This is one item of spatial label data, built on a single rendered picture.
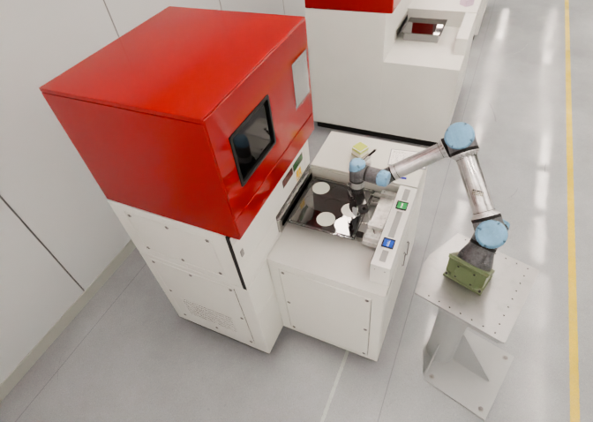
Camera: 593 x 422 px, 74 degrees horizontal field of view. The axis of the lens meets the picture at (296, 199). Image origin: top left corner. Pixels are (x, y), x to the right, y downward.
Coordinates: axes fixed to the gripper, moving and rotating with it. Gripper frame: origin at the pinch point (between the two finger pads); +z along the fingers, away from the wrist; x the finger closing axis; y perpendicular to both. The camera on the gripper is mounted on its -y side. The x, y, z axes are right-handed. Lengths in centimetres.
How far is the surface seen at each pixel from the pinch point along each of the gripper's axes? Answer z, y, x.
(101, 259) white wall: 72, 71, 177
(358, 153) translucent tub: -10.3, 37.1, -11.7
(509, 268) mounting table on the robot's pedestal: 9, -44, -61
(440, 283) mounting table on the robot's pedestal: 9, -44, -27
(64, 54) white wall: -63, 116, 146
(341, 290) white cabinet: 15.6, -31.8, 17.8
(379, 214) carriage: 3.3, 0.1, -12.4
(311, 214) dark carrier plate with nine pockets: 1.4, 8.8, 22.8
